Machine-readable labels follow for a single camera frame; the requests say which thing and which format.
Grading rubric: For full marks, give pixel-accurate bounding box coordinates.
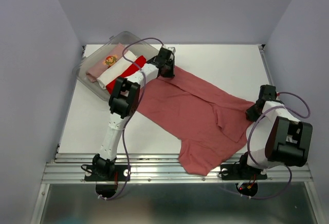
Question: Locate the dusty red t shirt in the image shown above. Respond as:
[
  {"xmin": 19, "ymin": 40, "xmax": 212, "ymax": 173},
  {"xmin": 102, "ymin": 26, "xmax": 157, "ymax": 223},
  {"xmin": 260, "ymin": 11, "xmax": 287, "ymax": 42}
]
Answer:
[{"xmin": 138, "ymin": 67, "xmax": 253, "ymax": 176}]

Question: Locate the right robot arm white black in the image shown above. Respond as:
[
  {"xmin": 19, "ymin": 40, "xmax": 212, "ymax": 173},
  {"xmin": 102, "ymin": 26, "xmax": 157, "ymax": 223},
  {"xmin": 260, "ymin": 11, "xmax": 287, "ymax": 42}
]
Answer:
[{"xmin": 236, "ymin": 85, "xmax": 313, "ymax": 178}]

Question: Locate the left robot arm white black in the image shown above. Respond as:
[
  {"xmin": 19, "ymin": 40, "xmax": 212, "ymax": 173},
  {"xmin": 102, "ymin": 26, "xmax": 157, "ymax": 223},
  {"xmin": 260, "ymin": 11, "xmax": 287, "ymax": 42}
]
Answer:
[{"xmin": 88, "ymin": 46, "xmax": 175, "ymax": 180}]

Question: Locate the clear plastic storage bin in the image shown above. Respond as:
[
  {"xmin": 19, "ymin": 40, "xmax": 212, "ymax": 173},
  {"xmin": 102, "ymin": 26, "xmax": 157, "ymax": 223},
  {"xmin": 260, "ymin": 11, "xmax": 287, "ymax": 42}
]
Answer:
[{"xmin": 73, "ymin": 31, "xmax": 158, "ymax": 101}]

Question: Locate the white rolled t shirt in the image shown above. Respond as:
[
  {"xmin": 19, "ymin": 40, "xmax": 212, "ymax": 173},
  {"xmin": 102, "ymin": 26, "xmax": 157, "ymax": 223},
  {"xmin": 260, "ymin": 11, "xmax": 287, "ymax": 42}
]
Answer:
[{"xmin": 97, "ymin": 51, "xmax": 137, "ymax": 90}]

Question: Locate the pink rolled mario t shirt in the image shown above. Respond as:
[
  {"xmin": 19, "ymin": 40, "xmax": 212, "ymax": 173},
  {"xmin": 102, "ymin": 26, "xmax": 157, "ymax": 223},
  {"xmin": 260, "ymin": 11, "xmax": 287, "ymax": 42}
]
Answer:
[{"xmin": 86, "ymin": 43, "xmax": 125, "ymax": 83}]

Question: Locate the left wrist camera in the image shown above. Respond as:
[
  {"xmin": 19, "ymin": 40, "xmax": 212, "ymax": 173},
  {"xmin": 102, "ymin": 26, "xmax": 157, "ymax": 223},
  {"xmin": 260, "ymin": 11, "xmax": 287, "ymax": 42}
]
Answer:
[{"xmin": 167, "ymin": 47, "xmax": 176, "ymax": 54}]

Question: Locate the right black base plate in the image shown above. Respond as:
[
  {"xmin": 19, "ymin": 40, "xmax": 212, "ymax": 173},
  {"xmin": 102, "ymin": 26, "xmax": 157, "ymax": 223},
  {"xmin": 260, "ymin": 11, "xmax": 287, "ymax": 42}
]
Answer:
[{"xmin": 218, "ymin": 164, "xmax": 267, "ymax": 180}]

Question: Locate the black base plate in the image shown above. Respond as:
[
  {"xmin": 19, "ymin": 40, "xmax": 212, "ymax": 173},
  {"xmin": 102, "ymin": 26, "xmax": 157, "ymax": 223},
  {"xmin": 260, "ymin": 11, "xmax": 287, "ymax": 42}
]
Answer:
[
  {"xmin": 81, "ymin": 164, "xmax": 130, "ymax": 182},
  {"xmin": 218, "ymin": 164, "xmax": 267, "ymax": 180}
]

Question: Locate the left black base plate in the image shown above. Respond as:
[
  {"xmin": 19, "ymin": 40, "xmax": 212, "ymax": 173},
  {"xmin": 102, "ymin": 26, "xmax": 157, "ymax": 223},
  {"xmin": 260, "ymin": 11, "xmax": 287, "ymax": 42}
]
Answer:
[{"xmin": 81, "ymin": 164, "xmax": 130, "ymax": 182}]

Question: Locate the aluminium frame rail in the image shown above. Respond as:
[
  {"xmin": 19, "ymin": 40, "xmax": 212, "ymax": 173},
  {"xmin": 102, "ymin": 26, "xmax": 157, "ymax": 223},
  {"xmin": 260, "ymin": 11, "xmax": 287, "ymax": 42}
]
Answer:
[{"xmin": 41, "ymin": 153, "xmax": 313, "ymax": 184}]

